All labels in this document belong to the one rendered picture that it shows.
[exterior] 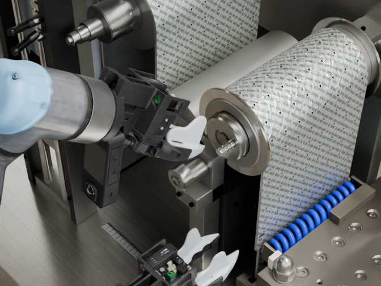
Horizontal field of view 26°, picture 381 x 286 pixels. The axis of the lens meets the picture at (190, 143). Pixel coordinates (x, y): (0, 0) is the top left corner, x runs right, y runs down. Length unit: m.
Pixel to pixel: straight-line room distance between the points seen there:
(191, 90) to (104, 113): 0.43
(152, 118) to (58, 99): 0.16
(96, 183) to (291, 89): 0.36
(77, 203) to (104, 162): 0.56
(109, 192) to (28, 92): 0.23
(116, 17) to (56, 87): 0.43
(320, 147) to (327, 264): 0.19
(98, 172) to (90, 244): 0.55
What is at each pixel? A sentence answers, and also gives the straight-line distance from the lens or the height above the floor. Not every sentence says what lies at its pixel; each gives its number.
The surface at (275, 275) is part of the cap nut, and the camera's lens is 1.33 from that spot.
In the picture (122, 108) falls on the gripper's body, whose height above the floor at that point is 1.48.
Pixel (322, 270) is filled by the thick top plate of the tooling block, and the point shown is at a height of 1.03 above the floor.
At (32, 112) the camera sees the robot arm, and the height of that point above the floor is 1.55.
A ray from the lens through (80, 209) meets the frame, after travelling 1.56.
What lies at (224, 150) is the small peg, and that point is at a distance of 1.19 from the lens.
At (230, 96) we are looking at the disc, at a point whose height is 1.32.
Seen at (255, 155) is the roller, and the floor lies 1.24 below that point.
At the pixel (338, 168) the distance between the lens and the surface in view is 1.44.
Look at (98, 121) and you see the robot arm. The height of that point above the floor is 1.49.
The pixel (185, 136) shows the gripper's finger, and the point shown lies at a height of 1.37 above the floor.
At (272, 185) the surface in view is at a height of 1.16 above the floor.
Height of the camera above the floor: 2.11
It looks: 45 degrees down
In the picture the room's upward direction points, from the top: straight up
